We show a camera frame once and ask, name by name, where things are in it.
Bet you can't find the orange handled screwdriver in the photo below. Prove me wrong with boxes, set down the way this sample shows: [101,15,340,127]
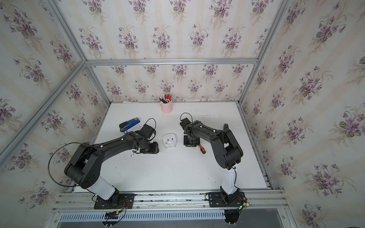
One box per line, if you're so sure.
[199,145,206,154]

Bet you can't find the white square alarm clock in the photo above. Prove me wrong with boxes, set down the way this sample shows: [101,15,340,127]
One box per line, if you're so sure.
[163,133,177,148]

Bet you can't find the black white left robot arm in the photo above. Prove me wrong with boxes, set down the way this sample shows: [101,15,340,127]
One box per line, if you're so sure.
[64,132,159,201]

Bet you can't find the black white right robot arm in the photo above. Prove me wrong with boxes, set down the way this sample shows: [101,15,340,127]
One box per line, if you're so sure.
[180,118,243,206]

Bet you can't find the blue black stapler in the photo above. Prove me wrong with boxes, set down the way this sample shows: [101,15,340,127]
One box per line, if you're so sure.
[119,117,140,132]

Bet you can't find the pink pen cup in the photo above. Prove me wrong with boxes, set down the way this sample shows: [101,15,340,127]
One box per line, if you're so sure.
[160,101,173,114]

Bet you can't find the red and black pens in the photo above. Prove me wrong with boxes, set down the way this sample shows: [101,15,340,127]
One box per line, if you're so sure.
[159,94,172,104]

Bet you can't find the white ventilation grille strip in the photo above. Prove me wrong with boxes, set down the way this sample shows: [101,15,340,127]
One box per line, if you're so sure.
[60,210,225,223]

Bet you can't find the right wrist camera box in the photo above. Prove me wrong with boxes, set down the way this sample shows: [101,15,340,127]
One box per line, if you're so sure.
[180,118,192,131]

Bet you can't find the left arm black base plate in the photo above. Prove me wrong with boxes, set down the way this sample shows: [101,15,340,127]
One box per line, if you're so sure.
[94,193,135,210]

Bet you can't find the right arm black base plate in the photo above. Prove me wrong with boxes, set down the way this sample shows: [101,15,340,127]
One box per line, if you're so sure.
[205,190,249,209]

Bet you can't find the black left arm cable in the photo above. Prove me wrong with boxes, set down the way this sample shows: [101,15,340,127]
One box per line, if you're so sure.
[48,142,83,188]

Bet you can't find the aluminium front rail frame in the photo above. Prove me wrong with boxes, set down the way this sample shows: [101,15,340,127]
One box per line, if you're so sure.
[51,189,289,212]

